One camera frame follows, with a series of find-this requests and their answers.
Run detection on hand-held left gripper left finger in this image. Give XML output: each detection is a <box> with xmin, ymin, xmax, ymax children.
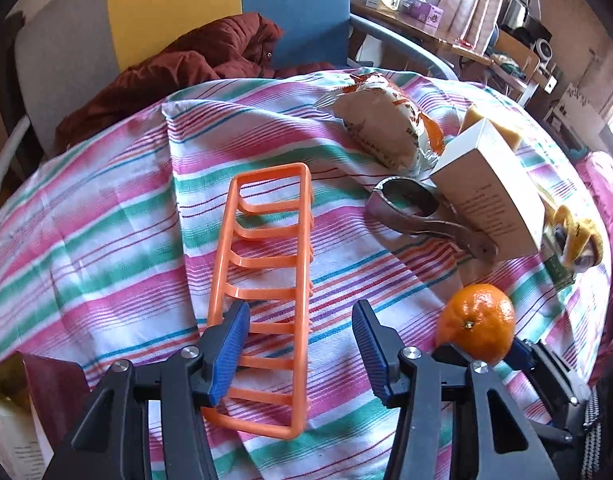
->
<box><xmin>44</xmin><ymin>300</ymin><xmax>250</xmax><ymax>480</ymax></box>

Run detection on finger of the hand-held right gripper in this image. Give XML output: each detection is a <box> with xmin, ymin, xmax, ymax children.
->
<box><xmin>430</xmin><ymin>341</ymin><xmax>474</xmax><ymax>367</ymax></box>
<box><xmin>506</xmin><ymin>338</ymin><xmax>543</xmax><ymax>375</ymax></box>

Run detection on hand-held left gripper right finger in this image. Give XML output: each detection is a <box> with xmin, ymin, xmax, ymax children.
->
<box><xmin>351</xmin><ymin>300</ymin><xmax>557</xmax><ymax>480</ymax></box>

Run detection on orange mandarin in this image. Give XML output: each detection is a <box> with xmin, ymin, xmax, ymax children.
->
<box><xmin>435</xmin><ymin>283</ymin><xmax>517</xmax><ymax>366</ymax></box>

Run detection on cracker packet green ends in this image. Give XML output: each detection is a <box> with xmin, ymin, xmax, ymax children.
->
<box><xmin>540</xmin><ymin>247</ymin><xmax>576</xmax><ymax>291</ymax></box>

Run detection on orange plastic rack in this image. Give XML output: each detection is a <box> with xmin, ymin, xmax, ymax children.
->
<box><xmin>200</xmin><ymin>162</ymin><xmax>314</xmax><ymax>440</ymax></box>

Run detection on white printed box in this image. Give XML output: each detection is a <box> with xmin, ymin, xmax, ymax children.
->
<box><xmin>0</xmin><ymin>394</ymin><xmax>54</xmax><ymax>480</ymax></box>

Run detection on yellow plush toy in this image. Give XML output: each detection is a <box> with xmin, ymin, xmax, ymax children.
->
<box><xmin>543</xmin><ymin>202</ymin><xmax>608</xmax><ymax>275</ymax></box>

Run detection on pink green striped tablecloth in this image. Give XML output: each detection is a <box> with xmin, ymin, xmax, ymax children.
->
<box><xmin>0</xmin><ymin>67</ymin><xmax>613</xmax><ymax>480</ymax></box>

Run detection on beige cardboard box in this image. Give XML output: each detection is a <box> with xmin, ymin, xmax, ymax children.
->
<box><xmin>429</xmin><ymin>117</ymin><xmax>547</xmax><ymax>261</ymax></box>

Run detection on orange white snack bag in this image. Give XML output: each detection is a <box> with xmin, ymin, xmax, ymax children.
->
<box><xmin>313</xmin><ymin>72</ymin><xmax>446</xmax><ymax>171</ymax></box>

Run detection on yellow sponge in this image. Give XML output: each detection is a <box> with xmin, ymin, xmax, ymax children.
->
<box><xmin>457</xmin><ymin>104</ymin><xmax>524</xmax><ymax>153</ymax></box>

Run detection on brown cardboard carton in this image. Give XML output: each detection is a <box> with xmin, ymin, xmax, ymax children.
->
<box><xmin>541</xmin><ymin>80</ymin><xmax>613</xmax><ymax>148</ymax></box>

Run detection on maroon padded jacket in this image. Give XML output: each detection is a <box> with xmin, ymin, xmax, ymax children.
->
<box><xmin>54</xmin><ymin>11</ymin><xmax>337</xmax><ymax>156</ymax></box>

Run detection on wooden chair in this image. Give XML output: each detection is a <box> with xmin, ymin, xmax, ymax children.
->
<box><xmin>489</xmin><ymin>27</ymin><xmax>559</xmax><ymax>108</ymax></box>

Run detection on small white fan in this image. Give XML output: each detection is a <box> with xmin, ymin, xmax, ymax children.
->
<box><xmin>533</xmin><ymin>36</ymin><xmax>556</xmax><ymax>62</ymax></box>

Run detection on wooden desk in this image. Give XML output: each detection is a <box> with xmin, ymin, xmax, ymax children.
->
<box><xmin>350</xmin><ymin>1</ymin><xmax>494</xmax><ymax>68</ymax></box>

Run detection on purple box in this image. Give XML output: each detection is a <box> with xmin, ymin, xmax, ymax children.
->
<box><xmin>400</xmin><ymin>0</ymin><xmax>446</xmax><ymax>30</ymax></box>

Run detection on grey yellow blue armchair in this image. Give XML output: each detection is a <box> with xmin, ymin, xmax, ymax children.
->
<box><xmin>0</xmin><ymin>0</ymin><xmax>459</xmax><ymax>221</ymax></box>

